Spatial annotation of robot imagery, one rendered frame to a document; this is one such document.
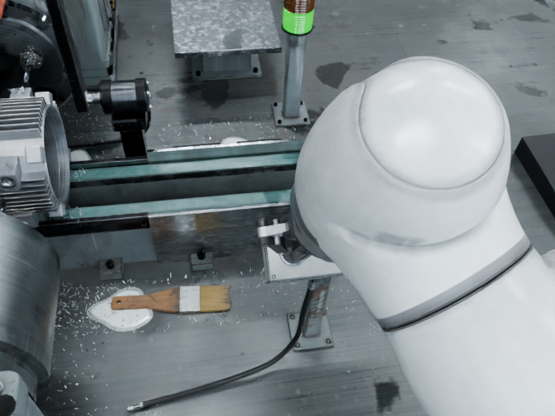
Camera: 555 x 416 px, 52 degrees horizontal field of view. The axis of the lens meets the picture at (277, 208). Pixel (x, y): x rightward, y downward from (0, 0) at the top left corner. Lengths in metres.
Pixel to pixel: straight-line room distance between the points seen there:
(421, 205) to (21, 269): 0.54
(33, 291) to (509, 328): 0.55
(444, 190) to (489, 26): 1.52
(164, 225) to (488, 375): 0.73
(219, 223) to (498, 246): 0.71
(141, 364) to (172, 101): 0.65
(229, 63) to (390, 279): 1.16
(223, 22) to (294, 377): 0.84
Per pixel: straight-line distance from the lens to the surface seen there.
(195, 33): 1.38
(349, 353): 0.98
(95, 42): 1.35
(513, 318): 0.32
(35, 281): 0.74
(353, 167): 0.27
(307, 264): 0.75
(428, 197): 0.27
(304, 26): 1.17
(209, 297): 1.01
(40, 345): 0.72
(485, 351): 0.32
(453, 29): 1.72
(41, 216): 1.00
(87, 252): 1.05
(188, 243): 1.02
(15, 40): 1.10
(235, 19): 1.42
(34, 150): 0.88
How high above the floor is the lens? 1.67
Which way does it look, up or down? 50 degrees down
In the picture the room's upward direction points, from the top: 4 degrees clockwise
